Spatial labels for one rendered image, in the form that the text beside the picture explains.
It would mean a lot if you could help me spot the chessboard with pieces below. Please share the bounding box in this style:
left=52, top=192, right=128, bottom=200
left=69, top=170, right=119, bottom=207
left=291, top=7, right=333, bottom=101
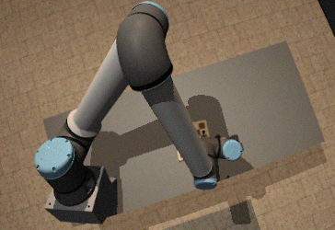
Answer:
left=177, top=120, right=210, bottom=161

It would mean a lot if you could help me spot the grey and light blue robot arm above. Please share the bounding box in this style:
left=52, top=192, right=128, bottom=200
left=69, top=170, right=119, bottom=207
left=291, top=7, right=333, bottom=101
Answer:
left=34, top=2, right=242, bottom=206

